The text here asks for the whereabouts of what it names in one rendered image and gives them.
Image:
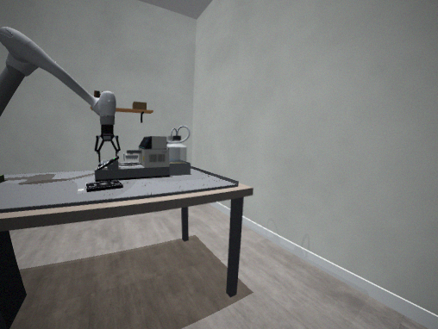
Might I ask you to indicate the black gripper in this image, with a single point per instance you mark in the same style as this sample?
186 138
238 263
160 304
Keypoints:
106 129

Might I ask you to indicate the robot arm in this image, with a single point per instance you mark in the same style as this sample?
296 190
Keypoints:
26 57

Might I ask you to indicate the black rectangular frame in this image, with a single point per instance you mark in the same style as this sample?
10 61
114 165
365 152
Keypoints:
103 185

